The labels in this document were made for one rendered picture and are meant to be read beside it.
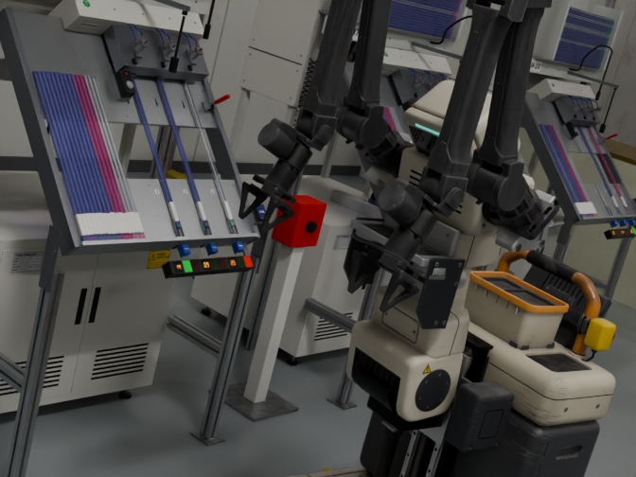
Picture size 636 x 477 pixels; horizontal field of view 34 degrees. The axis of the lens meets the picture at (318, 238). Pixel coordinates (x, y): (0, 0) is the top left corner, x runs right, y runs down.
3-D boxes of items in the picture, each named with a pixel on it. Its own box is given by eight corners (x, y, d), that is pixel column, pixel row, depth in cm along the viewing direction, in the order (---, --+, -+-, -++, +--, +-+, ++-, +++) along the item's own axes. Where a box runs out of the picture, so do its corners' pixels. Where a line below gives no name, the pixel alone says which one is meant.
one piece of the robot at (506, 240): (527, 239, 219) (538, 189, 215) (544, 248, 215) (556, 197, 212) (493, 244, 213) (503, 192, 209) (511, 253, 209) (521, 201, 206)
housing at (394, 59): (427, 89, 450) (452, 74, 441) (358, 80, 412) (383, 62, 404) (420, 73, 451) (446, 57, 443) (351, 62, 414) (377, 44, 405)
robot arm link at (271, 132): (336, 132, 226) (313, 120, 232) (304, 104, 218) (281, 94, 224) (306, 177, 225) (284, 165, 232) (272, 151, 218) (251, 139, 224)
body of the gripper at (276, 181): (273, 193, 221) (292, 164, 222) (250, 180, 229) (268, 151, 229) (293, 207, 225) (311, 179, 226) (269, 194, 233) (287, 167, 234)
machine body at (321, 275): (395, 350, 468) (432, 221, 453) (292, 371, 415) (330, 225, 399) (292, 295, 507) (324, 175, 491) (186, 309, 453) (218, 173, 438)
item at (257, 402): (298, 411, 380) (351, 210, 361) (253, 422, 362) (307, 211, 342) (253, 382, 394) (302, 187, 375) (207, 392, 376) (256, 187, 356)
